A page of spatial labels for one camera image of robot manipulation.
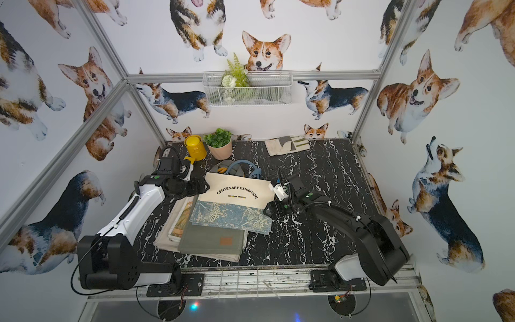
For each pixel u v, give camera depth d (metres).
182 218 0.88
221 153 1.07
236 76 0.82
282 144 1.20
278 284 0.75
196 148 1.07
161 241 0.83
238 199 0.90
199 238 0.81
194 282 0.74
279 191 0.78
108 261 0.41
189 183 0.76
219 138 1.03
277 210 0.73
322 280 0.73
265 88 0.92
